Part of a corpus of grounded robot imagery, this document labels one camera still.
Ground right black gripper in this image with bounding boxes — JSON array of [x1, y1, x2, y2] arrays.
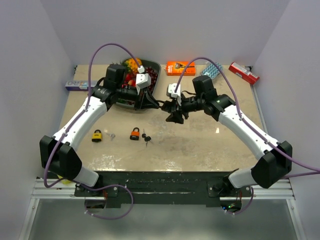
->
[[166, 93, 205, 125]]

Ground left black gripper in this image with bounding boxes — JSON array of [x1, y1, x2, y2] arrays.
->
[[116, 84, 159, 111]]

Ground black padlock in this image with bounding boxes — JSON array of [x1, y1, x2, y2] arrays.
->
[[156, 100, 176, 113]]

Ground orange padlock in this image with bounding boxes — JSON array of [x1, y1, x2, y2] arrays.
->
[[129, 127, 140, 141]]

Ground black orange-padlock keys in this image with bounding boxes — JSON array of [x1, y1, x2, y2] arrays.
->
[[141, 129, 154, 147]]

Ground small silver key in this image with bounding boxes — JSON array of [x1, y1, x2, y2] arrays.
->
[[106, 133, 116, 141]]

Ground yellow padlock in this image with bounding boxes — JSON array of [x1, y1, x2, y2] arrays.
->
[[91, 129, 103, 143]]

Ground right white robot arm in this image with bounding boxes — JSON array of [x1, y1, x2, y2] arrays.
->
[[162, 76, 293, 197]]

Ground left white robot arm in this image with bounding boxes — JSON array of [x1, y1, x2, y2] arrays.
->
[[39, 64, 159, 196]]

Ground purple grape bunch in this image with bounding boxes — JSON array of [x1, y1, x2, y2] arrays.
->
[[145, 67, 159, 92]]

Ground small red cherries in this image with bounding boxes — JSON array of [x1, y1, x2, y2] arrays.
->
[[124, 73, 136, 87]]

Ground dark grey fruit tray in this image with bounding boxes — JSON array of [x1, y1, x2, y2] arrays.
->
[[121, 59, 161, 96]]

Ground toy pineapple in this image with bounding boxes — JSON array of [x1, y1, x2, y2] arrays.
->
[[109, 58, 143, 76]]

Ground orange razor box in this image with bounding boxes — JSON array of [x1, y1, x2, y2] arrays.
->
[[165, 61, 196, 76]]

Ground blue patterned sponge pack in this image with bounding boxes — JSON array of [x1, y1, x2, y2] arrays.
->
[[200, 62, 223, 80]]

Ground purple toothpaste box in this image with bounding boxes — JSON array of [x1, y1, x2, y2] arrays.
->
[[65, 80, 98, 92]]

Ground red box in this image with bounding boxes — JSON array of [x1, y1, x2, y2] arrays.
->
[[228, 62, 260, 85]]

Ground yellow green bottle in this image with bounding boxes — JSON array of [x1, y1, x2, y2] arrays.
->
[[57, 175, 72, 185]]

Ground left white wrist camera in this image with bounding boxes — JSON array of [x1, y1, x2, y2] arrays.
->
[[135, 65, 151, 92]]

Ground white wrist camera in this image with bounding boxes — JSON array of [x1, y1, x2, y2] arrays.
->
[[166, 83, 182, 106], [135, 65, 151, 92]]

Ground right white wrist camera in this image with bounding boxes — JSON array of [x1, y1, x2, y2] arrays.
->
[[166, 83, 182, 106]]

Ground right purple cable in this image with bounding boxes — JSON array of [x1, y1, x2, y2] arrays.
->
[[174, 57, 320, 215]]

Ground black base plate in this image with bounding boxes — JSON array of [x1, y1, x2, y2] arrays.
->
[[71, 171, 252, 209]]

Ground aluminium frame rail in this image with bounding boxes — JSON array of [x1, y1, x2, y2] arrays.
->
[[19, 179, 306, 240]]

